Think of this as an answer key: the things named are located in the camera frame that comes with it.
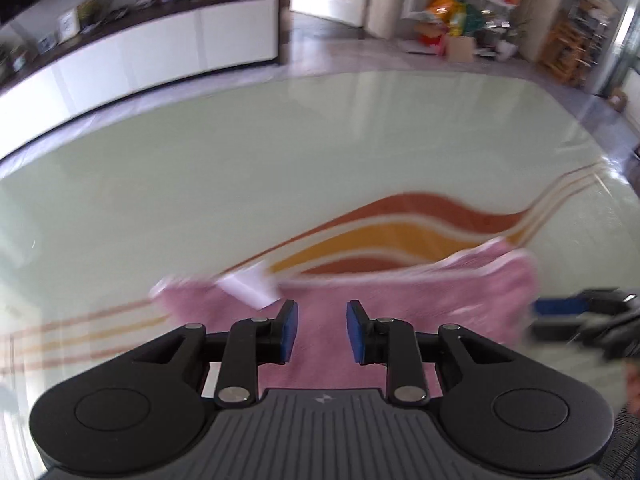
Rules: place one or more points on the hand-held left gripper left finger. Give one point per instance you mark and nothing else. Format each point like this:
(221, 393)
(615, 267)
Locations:
(290, 332)

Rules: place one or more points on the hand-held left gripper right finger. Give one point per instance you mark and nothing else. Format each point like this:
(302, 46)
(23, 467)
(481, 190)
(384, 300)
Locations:
(356, 332)

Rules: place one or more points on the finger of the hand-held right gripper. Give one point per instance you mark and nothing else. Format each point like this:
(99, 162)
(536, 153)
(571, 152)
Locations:
(560, 306)
(560, 331)

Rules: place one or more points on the pink towel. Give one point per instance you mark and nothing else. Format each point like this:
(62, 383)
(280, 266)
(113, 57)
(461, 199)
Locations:
(330, 320)

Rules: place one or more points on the wooden rack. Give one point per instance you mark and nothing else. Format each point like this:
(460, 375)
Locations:
(575, 50)

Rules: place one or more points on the cardboard box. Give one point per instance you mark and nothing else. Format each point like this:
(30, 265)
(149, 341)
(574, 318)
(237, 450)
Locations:
(460, 49)

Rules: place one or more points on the pile of colourful bags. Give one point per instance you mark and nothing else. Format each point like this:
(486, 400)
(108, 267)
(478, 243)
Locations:
(447, 15)

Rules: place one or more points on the white sideboard cabinet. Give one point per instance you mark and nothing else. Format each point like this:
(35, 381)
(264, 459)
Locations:
(150, 45)

